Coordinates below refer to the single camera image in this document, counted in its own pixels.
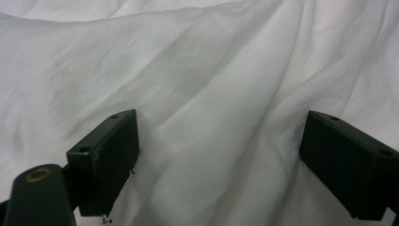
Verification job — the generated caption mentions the white garment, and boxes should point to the white garment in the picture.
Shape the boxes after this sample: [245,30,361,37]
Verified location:
[0,0,399,226]

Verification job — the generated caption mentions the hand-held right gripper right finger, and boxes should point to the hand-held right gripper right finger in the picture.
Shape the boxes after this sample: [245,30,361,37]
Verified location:
[299,110,399,220]

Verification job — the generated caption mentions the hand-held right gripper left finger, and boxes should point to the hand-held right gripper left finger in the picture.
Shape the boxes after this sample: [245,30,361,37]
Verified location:
[66,108,140,218]

